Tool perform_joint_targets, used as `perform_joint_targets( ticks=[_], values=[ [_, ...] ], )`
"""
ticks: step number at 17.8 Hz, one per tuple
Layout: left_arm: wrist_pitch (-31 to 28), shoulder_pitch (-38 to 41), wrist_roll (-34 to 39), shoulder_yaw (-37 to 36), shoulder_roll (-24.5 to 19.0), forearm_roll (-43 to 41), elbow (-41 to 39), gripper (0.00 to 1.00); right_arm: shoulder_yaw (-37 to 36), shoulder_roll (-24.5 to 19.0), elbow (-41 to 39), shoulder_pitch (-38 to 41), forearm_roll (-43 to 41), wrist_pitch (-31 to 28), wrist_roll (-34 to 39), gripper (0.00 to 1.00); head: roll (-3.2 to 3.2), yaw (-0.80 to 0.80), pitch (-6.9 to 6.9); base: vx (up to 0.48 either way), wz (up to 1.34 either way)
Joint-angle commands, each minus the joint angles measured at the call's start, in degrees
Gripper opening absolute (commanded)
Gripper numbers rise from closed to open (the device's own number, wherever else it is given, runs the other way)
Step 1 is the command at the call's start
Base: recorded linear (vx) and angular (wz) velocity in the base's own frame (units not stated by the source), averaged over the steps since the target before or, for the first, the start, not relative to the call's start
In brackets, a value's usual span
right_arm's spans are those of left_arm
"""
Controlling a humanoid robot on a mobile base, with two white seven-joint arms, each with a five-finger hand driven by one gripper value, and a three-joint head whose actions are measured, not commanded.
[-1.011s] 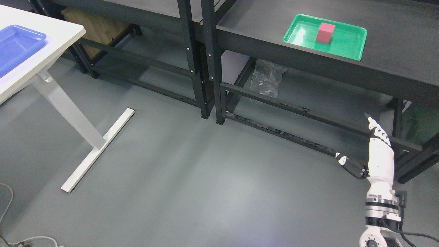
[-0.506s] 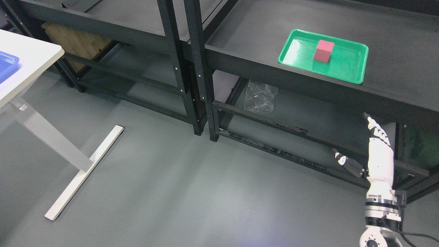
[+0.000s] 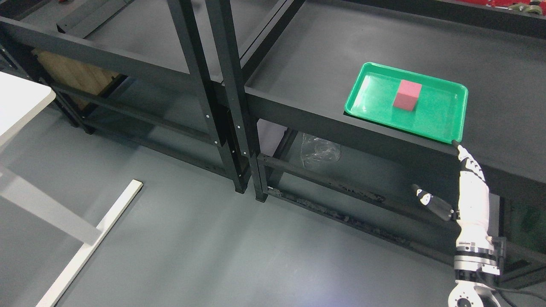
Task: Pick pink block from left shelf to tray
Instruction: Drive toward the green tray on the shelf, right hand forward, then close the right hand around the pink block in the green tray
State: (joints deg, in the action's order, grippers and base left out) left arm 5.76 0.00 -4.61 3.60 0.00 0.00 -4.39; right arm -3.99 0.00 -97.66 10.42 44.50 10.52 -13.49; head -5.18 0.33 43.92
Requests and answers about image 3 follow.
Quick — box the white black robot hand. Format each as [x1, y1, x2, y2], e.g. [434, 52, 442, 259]
[411, 140, 494, 254]

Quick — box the pink foam block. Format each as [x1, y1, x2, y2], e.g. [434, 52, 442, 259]
[392, 80, 422, 112]

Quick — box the white robot forearm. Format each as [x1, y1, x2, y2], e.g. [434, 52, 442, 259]
[448, 237, 500, 307]

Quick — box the green plastic tray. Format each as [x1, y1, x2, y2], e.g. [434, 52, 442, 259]
[344, 62, 468, 144]

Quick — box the black right metal shelf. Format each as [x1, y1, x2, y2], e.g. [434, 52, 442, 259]
[205, 0, 546, 290]

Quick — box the black metal shelf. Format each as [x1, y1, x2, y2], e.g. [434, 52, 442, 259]
[205, 0, 546, 290]
[1, 0, 250, 194]

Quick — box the black left metal shelf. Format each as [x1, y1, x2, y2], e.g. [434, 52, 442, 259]
[1, 0, 250, 194]

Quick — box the clear plastic bag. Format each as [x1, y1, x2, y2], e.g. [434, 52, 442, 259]
[300, 133, 341, 169]

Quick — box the wooden board panel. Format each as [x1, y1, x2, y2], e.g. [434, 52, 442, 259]
[31, 48, 123, 96]

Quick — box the white standing desk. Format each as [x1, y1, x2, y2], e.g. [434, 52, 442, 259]
[0, 72, 144, 307]

